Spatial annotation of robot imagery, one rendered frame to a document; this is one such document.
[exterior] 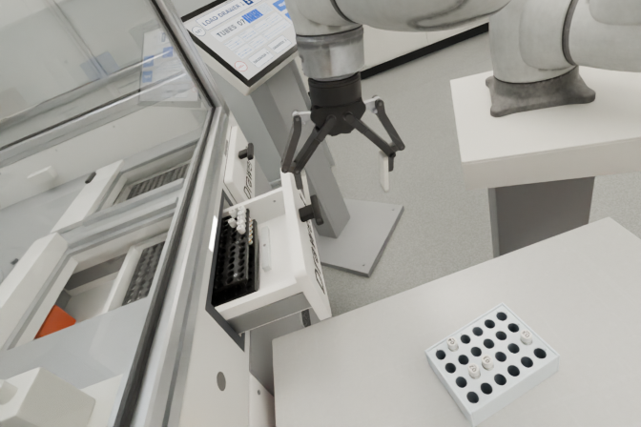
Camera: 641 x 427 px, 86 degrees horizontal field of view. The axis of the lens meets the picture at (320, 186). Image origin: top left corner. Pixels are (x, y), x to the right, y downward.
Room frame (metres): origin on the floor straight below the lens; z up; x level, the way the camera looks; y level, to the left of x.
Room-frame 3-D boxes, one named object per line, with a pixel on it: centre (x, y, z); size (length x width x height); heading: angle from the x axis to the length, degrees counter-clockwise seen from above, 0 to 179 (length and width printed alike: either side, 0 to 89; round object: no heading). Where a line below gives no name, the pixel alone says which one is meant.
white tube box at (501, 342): (0.20, -0.11, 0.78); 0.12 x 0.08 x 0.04; 98
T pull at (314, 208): (0.46, 0.03, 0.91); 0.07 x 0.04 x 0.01; 176
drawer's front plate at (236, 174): (0.78, 0.16, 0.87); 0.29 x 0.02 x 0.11; 176
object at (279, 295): (0.48, 0.27, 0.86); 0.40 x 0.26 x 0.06; 86
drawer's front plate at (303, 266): (0.46, 0.06, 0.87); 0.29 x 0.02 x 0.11; 176
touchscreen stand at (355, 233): (1.37, -0.02, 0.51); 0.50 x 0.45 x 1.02; 45
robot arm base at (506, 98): (0.65, -0.53, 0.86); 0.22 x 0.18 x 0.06; 150
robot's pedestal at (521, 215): (0.64, -0.52, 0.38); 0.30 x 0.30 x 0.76; 63
